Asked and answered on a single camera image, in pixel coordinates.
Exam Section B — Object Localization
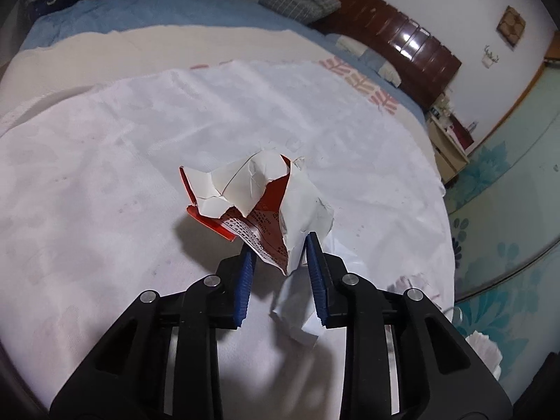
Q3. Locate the brown wall decoration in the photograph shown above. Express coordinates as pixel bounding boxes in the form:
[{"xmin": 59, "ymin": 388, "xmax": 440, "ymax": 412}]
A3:
[{"xmin": 496, "ymin": 6, "xmax": 526, "ymax": 48}]

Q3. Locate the red box on nightstand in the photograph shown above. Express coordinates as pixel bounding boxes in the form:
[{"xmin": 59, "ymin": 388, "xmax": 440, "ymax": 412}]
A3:
[{"xmin": 449, "ymin": 114, "xmax": 474, "ymax": 150}]

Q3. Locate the white tissue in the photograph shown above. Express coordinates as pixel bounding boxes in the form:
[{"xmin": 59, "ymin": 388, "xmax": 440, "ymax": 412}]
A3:
[{"xmin": 444, "ymin": 306, "xmax": 503, "ymax": 380}]

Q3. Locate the white paper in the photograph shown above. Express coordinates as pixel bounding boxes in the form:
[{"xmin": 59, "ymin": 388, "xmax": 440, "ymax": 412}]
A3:
[{"xmin": 268, "ymin": 230, "xmax": 378, "ymax": 350}]

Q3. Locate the frosted floral sliding door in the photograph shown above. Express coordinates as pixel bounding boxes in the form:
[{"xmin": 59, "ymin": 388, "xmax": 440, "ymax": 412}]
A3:
[{"xmin": 445, "ymin": 64, "xmax": 559, "ymax": 400}]

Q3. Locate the white flat pillow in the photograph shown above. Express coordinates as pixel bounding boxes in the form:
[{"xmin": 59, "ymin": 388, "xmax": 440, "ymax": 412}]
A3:
[{"xmin": 325, "ymin": 33, "xmax": 401, "ymax": 87}]

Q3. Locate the red white torn carton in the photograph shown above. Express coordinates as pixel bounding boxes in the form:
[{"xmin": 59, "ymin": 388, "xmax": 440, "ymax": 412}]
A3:
[{"xmin": 180, "ymin": 150, "xmax": 334, "ymax": 276}]

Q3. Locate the cream bedside drawer cabinet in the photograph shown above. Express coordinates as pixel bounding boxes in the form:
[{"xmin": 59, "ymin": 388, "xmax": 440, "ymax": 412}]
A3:
[{"xmin": 425, "ymin": 112, "xmax": 470, "ymax": 185}]

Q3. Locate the grey checked pillow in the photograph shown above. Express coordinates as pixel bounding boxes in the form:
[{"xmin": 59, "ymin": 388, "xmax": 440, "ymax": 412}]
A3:
[{"xmin": 258, "ymin": 0, "xmax": 342, "ymax": 25}]

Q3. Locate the wooden bed with headboard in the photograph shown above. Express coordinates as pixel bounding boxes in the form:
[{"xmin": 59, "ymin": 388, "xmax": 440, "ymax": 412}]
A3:
[{"xmin": 311, "ymin": 0, "xmax": 461, "ymax": 110}]

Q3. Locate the white wall hook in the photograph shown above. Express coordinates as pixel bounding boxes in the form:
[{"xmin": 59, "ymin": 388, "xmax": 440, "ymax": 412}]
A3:
[{"xmin": 481, "ymin": 44, "xmax": 499, "ymax": 68}]

